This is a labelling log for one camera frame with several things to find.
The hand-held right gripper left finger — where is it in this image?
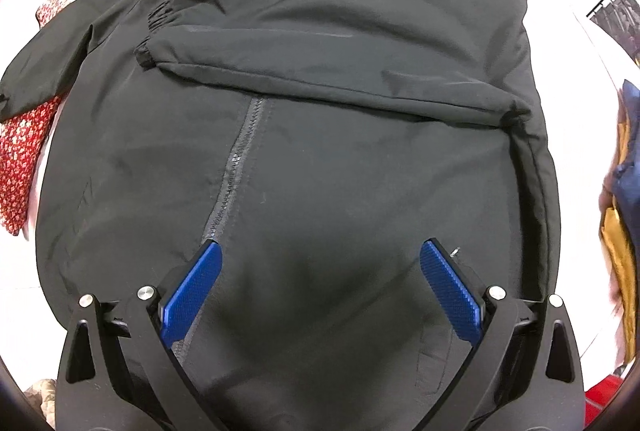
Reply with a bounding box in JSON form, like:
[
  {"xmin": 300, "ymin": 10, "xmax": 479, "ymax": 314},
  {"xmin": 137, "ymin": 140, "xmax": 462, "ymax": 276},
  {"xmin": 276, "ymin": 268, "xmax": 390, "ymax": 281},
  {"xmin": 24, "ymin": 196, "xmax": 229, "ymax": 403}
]
[{"xmin": 59, "ymin": 240, "xmax": 223, "ymax": 431}]

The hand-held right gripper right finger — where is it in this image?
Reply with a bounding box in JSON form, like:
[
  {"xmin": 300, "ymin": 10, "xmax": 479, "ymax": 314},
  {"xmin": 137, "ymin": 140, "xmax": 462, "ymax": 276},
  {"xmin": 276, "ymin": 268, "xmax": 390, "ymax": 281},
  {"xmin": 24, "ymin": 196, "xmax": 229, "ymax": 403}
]
[{"xmin": 419, "ymin": 238, "xmax": 585, "ymax": 431}]

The black zip jacket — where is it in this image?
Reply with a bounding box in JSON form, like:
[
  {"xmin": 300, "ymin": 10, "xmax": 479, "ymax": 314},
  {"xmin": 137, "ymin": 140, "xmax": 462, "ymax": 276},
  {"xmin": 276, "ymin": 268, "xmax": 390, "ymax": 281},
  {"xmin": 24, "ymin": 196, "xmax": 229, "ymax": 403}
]
[{"xmin": 0, "ymin": 0, "xmax": 558, "ymax": 431}]

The stack of folded clothes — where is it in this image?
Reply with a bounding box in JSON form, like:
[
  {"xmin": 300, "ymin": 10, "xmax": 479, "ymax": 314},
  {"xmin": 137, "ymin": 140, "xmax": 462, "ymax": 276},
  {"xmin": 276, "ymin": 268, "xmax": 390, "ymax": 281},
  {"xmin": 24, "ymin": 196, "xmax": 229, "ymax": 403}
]
[{"xmin": 600, "ymin": 81, "xmax": 640, "ymax": 317}]

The beige cloth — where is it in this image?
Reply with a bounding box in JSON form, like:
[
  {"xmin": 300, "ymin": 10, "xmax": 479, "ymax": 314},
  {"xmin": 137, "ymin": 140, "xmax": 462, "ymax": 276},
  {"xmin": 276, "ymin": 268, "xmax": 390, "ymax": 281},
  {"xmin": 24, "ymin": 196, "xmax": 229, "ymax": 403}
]
[{"xmin": 22, "ymin": 378, "xmax": 61, "ymax": 431}]

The red plastic container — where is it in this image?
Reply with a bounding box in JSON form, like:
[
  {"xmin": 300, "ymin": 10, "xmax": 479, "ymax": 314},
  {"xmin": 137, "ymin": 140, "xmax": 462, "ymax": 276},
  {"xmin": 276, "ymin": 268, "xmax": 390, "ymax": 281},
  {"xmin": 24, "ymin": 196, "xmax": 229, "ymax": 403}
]
[{"xmin": 582, "ymin": 373, "xmax": 626, "ymax": 427}]

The navy cloth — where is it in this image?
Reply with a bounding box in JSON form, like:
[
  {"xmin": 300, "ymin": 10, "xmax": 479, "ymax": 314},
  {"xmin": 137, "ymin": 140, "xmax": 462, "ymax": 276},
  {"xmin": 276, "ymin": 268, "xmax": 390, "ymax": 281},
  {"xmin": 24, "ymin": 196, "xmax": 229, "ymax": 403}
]
[{"xmin": 612, "ymin": 146, "xmax": 640, "ymax": 212}]

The red floral cloth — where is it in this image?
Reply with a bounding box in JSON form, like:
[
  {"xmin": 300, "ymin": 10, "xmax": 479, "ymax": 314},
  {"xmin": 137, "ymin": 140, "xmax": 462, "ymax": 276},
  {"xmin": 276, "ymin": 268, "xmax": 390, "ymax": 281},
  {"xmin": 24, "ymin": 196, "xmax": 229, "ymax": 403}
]
[{"xmin": 0, "ymin": 0, "xmax": 71, "ymax": 234}]

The black metal rack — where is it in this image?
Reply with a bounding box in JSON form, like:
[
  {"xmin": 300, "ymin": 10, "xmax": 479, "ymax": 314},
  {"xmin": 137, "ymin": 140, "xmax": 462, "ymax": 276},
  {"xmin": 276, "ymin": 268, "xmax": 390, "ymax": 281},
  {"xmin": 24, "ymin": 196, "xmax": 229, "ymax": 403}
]
[{"xmin": 586, "ymin": 0, "xmax": 640, "ymax": 62}]

